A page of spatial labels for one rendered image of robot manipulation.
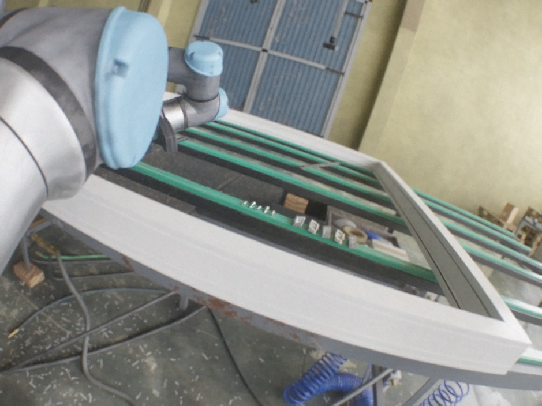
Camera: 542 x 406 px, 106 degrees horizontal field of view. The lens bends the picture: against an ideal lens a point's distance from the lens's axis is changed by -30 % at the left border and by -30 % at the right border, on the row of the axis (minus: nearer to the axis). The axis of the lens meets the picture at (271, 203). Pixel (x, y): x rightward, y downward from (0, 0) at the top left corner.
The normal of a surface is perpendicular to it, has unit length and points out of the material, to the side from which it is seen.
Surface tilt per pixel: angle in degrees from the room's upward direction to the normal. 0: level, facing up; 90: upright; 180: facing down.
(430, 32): 90
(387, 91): 90
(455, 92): 90
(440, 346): 90
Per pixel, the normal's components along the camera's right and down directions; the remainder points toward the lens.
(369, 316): -0.19, 0.31
